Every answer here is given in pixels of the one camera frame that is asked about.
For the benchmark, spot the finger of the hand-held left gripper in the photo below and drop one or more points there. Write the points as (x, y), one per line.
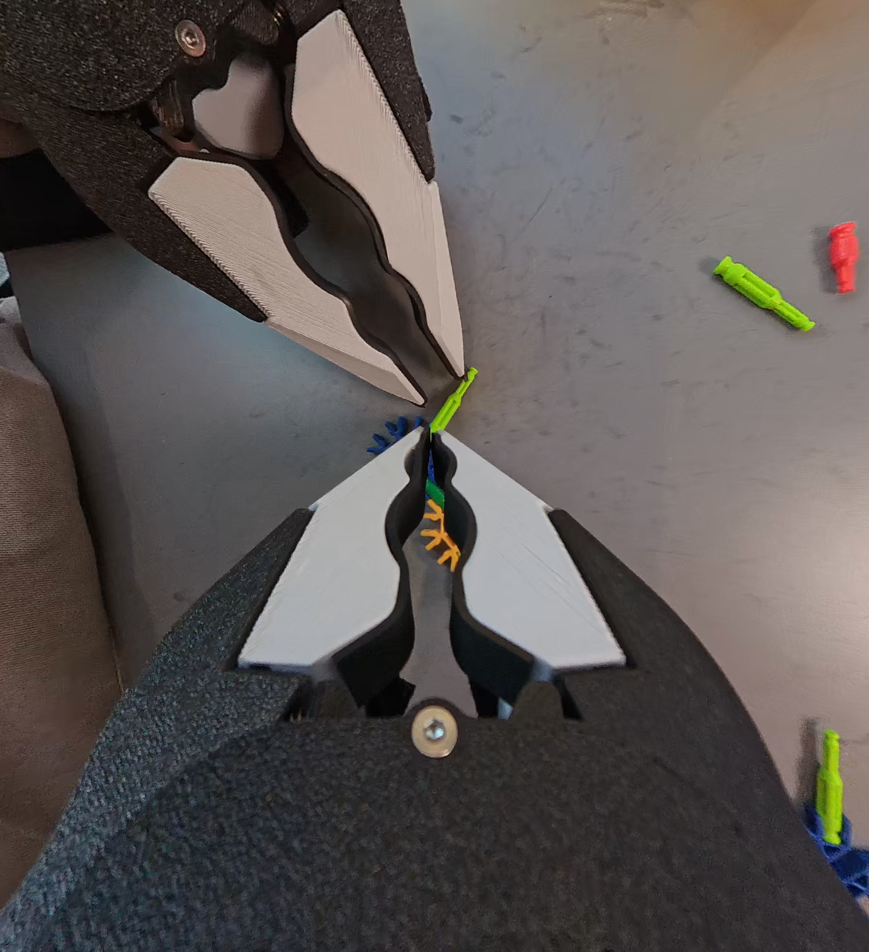
(241, 238)
(360, 126)

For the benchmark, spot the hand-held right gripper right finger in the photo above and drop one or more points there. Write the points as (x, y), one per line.
(538, 587)

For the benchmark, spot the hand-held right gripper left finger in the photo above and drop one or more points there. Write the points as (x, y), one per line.
(330, 587)

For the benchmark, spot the yellow toy connector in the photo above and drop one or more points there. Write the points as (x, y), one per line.
(442, 539)

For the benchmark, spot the dark green short toy rod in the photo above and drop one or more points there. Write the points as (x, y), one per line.
(435, 491)

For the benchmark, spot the blue toy connector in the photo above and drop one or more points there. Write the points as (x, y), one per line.
(393, 439)

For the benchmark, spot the light green toy rod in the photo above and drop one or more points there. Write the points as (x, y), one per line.
(453, 401)
(761, 291)

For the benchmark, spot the red short toy rod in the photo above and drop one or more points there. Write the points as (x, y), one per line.
(843, 256)

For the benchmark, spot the grey desk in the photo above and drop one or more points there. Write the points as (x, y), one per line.
(627, 446)

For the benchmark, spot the person's beige sweater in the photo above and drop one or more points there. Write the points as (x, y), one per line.
(25, 558)

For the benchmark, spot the assembled toy model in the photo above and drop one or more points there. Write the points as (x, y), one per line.
(830, 788)

